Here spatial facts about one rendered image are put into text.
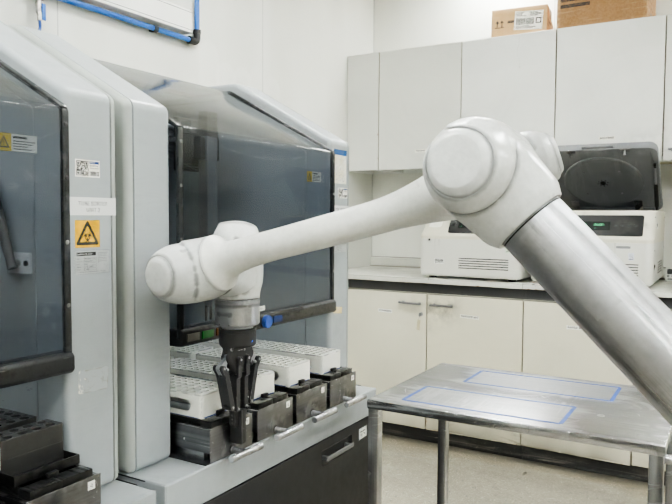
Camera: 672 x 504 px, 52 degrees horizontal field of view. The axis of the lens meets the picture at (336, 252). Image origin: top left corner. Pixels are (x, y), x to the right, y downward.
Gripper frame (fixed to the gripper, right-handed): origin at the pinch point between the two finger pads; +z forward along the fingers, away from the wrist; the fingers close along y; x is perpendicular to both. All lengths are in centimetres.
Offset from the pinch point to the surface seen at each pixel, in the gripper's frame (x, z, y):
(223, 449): -1.5, 4.4, 2.8
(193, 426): -5.9, -0.6, 6.7
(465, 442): -35, 76, -234
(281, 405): -1.5, 0.2, -17.5
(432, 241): -53, -30, -230
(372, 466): 18.1, 12.9, -24.7
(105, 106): -10, -62, 24
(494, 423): 46, -1, -25
